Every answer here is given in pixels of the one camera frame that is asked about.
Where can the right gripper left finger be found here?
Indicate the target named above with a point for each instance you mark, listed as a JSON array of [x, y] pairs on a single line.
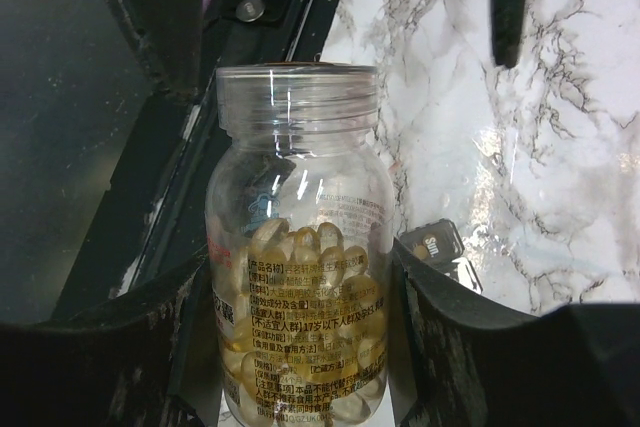
[[109, 365]]

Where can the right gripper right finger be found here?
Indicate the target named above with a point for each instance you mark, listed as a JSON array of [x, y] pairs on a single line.
[[473, 362]]

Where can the clear jar of yellow pills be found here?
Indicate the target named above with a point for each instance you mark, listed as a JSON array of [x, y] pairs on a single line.
[[299, 222]]

